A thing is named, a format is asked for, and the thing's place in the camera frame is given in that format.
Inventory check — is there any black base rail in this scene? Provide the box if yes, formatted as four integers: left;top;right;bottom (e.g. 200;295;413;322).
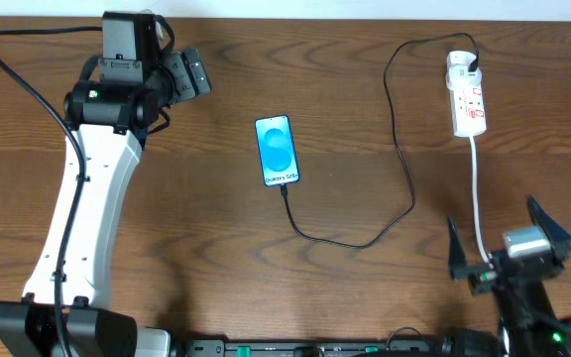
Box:
166;326;505;357

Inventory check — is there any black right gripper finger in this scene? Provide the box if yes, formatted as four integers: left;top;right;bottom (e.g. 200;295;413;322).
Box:
526;196;571;261
447;217;468;280

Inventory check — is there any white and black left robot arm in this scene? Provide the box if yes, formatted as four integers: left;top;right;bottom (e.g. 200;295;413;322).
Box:
0;11;211;356

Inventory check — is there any white power strip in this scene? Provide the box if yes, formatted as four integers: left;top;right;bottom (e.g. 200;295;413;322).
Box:
446;78;487;138

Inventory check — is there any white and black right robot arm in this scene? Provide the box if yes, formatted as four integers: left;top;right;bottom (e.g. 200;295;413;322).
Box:
448;196;571;356

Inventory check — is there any black USB charging cable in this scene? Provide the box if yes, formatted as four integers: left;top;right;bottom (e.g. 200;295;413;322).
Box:
279;32;481;250

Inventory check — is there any white USB charger plug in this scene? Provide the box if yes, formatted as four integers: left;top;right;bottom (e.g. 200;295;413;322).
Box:
445;51;482;90

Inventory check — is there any blue screen Galaxy smartphone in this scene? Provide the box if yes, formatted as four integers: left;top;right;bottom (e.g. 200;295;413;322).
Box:
255;115;300;186

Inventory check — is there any white power strip cord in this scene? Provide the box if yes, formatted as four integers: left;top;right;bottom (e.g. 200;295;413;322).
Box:
468;134;491;265

